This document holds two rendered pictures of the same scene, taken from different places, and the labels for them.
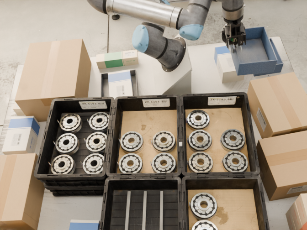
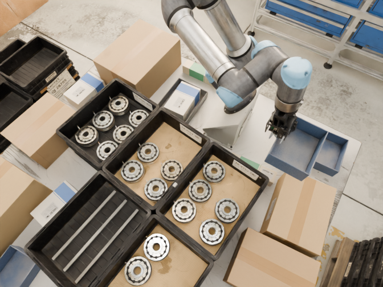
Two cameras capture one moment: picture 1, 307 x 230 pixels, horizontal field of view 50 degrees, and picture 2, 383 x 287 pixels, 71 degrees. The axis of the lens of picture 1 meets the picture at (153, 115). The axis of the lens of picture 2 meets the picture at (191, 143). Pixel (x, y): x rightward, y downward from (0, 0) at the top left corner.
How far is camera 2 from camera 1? 0.51 m
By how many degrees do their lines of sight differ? 16
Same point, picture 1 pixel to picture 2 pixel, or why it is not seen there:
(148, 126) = (172, 148)
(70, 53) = (160, 46)
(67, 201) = (80, 162)
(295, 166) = (258, 275)
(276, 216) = not seen: outside the picture
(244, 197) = (195, 265)
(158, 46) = not seen: hidden behind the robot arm
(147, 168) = (143, 183)
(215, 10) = (339, 77)
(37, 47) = (141, 25)
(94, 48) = not seen: hidden behind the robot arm
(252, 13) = (372, 99)
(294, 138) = (281, 250)
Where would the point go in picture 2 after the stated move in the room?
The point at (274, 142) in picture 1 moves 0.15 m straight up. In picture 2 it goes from (259, 240) to (269, 234)
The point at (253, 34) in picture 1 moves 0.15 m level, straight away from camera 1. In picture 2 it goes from (313, 131) to (339, 111)
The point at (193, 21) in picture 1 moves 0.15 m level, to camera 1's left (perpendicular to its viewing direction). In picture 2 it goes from (232, 87) to (186, 69)
